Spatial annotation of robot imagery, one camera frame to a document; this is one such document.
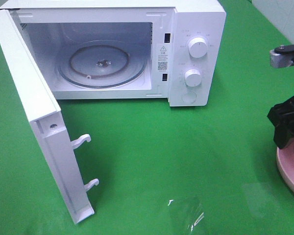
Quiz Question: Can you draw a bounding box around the lower white microwave knob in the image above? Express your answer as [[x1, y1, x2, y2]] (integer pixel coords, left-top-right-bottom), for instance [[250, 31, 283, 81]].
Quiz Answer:
[[185, 69, 202, 87]]

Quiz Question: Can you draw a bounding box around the upper white microwave knob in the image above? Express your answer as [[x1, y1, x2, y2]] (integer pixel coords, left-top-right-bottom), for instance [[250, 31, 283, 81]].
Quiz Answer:
[[188, 37, 208, 58]]

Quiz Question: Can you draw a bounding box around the white microwave oven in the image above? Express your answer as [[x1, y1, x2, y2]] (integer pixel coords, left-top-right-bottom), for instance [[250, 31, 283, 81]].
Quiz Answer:
[[0, 0, 226, 107]]

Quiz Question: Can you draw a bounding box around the white microwave knob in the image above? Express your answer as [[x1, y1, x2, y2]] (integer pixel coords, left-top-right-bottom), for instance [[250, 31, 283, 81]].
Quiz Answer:
[[188, 37, 208, 58], [185, 69, 202, 87]]

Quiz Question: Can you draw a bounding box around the round microwave door button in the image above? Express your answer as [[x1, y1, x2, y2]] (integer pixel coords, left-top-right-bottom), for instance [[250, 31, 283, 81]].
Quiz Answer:
[[182, 92, 197, 104]]

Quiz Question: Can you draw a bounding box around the white microwave door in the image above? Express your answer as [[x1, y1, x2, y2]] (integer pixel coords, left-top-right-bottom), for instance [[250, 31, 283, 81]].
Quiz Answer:
[[0, 10, 99, 224]]

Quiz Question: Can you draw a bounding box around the pink plate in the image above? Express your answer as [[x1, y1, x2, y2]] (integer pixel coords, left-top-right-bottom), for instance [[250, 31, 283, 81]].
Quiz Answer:
[[276, 139, 294, 192]]

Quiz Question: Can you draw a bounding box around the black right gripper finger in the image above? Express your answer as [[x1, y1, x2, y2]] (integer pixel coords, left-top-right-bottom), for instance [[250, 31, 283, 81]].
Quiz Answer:
[[273, 122, 294, 149], [267, 103, 294, 126]]

